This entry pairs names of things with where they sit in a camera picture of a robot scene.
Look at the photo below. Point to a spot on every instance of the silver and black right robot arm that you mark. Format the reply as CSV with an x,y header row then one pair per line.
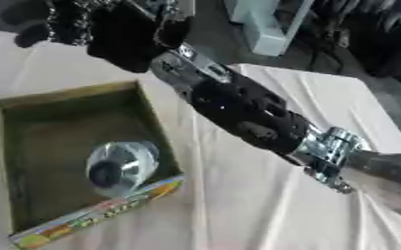
x,y
249,110

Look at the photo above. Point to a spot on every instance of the cardboard box with colourful print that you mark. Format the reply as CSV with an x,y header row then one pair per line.
x,y
67,156

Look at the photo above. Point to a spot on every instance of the silver foil bag with black cap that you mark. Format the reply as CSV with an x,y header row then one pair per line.
x,y
121,167

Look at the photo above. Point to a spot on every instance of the white furniture frame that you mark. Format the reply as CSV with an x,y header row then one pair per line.
x,y
266,22

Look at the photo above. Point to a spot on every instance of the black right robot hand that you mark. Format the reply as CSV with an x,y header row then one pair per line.
x,y
121,35

